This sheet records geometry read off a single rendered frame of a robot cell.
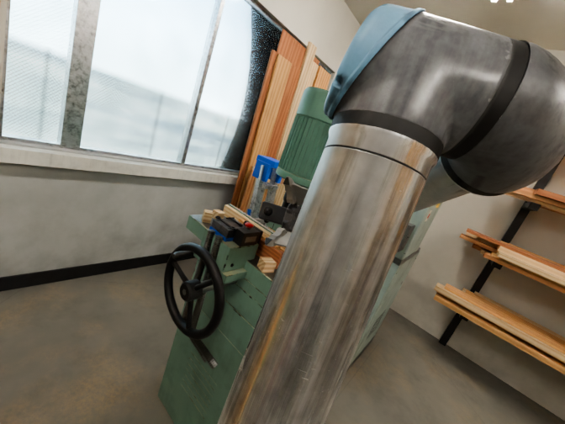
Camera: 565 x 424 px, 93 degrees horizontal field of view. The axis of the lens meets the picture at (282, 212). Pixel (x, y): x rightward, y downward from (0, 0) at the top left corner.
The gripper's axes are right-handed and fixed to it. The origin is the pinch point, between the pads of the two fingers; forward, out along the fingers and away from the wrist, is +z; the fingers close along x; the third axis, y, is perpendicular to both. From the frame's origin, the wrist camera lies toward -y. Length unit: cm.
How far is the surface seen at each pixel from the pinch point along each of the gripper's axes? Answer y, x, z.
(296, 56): -94, -147, -140
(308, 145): -8.7, -25.7, -27.5
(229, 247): -21.0, 13.2, -21.5
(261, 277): -11.8, 19.7, -31.0
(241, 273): -18.9, 21.0, -30.2
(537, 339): 129, 20, -212
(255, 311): -11.8, 31.6, -34.2
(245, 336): -14, 42, -37
